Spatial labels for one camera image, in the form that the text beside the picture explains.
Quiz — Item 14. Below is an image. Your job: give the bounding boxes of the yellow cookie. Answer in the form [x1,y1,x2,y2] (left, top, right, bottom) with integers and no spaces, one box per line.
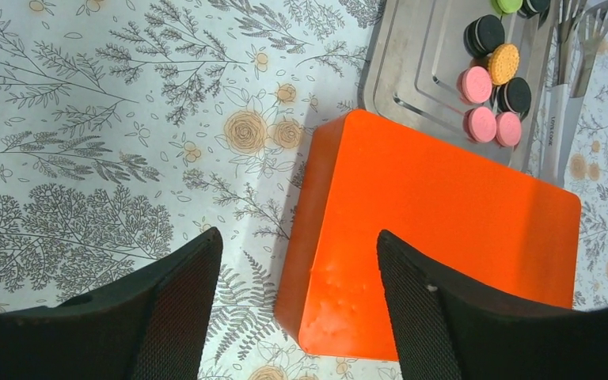
[487,44,520,86]

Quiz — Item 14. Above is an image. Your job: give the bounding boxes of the left gripper silver tong finger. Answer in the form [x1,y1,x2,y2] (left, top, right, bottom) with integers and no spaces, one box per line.
[557,1,608,187]
[540,1,587,185]

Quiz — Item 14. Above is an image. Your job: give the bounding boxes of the orange box lid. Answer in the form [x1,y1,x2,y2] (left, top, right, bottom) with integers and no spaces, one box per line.
[275,110,582,361]

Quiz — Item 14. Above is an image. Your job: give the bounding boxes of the stainless steel tray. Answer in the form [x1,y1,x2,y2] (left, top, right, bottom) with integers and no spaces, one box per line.
[362,1,560,172]

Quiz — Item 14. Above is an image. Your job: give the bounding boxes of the pink cookie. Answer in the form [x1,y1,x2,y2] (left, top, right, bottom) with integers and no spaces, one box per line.
[463,106,497,143]
[457,66,493,105]
[496,112,522,147]

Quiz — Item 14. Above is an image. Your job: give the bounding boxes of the green cookie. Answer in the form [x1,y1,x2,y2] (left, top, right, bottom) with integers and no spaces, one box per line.
[492,0,523,14]

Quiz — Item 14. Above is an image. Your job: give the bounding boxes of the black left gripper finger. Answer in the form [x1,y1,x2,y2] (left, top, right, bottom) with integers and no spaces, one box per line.
[377,230,608,379]
[0,228,223,379]

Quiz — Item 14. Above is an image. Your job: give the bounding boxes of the black cookie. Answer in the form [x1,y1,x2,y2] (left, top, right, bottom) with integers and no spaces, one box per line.
[463,14,505,59]
[517,0,550,18]
[496,77,532,114]

